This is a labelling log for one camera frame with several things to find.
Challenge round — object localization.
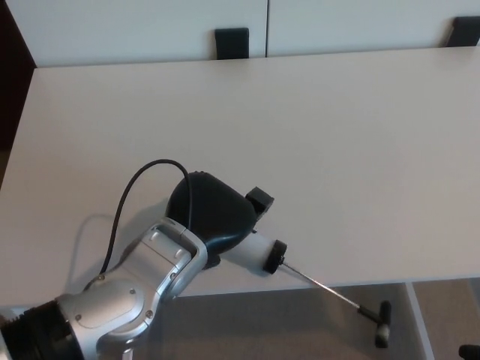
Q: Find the white air pump black handle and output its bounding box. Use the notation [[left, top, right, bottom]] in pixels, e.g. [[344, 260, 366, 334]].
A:
[[223, 231, 393, 348]]

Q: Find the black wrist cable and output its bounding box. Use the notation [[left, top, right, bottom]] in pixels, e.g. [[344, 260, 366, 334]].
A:
[[99, 159, 194, 278]]

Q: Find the dark brown wooden panel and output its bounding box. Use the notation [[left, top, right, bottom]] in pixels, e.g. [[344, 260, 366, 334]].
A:
[[0, 0, 37, 151]]

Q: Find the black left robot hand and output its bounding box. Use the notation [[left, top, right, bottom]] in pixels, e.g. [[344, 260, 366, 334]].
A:
[[166, 170, 277, 268]]

